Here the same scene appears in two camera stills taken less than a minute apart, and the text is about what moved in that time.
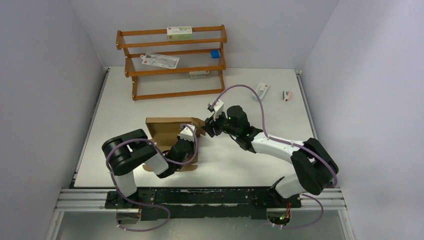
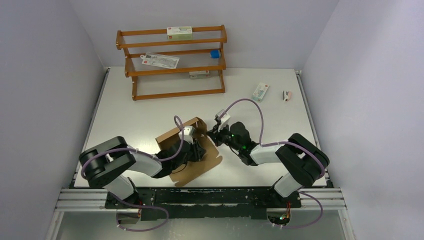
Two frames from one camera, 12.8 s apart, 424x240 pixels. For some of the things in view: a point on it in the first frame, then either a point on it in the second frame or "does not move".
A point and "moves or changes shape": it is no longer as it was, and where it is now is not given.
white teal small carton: x=261 y=90 does not move
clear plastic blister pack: x=159 y=60 does not move
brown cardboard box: x=146 y=168 moves or changes shape
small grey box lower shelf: x=199 y=74 does not move
